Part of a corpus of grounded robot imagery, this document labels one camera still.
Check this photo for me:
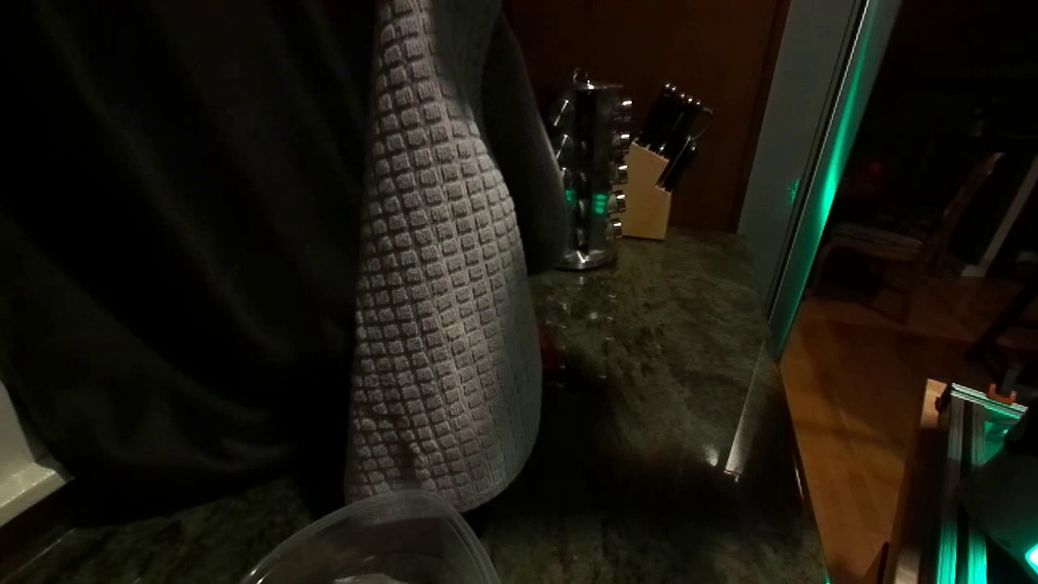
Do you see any grey waffle weave towel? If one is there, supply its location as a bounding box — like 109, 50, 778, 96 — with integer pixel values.
0, 0, 576, 524

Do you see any metal robot stand frame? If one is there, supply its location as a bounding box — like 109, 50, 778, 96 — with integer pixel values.
882, 377, 1038, 584

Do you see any clear plastic container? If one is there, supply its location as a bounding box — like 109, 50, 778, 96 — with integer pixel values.
239, 490, 507, 584

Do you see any black utensil rack stand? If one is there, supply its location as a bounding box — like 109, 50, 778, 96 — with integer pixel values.
549, 69, 638, 277

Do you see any white box edge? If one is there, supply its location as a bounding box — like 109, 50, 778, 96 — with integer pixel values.
0, 384, 73, 530

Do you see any wooden knife block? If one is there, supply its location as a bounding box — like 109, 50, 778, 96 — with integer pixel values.
619, 81, 716, 242

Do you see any silver metal post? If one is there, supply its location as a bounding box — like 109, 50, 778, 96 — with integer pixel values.
719, 0, 904, 483

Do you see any dark wooden chair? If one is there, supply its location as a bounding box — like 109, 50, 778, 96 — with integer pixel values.
916, 146, 1012, 277

